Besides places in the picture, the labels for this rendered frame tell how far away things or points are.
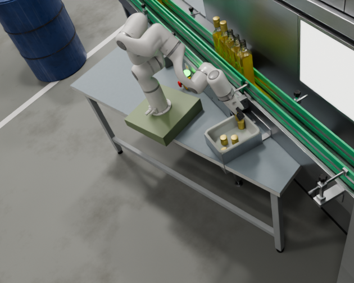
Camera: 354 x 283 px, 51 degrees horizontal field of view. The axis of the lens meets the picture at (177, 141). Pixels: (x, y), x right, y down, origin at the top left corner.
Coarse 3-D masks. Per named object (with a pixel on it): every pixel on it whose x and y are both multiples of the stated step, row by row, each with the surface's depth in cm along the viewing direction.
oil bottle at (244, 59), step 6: (240, 54) 175; (246, 54) 174; (240, 60) 177; (246, 60) 176; (240, 66) 181; (246, 66) 179; (252, 66) 181; (240, 72) 185; (246, 72) 181; (252, 72) 183; (246, 78) 184; (252, 78) 186
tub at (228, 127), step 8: (224, 120) 184; (232, 120) 185; (248, 120) 180; (216, 128) 183; (224, 128) 186; (232, 128) 188; (248, 128) 184; (256, 128) 176; (208, 136) 179; (216, 136) 186; (240, 136) 184; (248, 136) 173; (216, 144) 184; (232, 144) 182; (224, 152) 171
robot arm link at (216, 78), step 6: (204, 66) 156; (210, 66) 155; (204, 72) 155; (210, 72) 153; (216, 72) 151; (222, 72) 150; (210, 78) 151; (216, 78) 149; (222, 78) 150; (210, 84) 152; (216, 84) 150; (222, 84) 151; (228, 84) 154; (216, 90) 154; (222, 90) 154; (228, 90) 155; (222, 96) 156
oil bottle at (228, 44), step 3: (225, 42) 184; (228, 42) 183; (231, 42) 182; (225, 45) 186; (228, 45) 183; (231, 45) 182; (225, 48) 188; (228, 48) 184; (228, 51) 186; (228, 54) 188; (231, 54) 186; (228, 57) 190; (231, 57) 187; (228, 60) 192; (231, 60) 189; (231, 63) 191
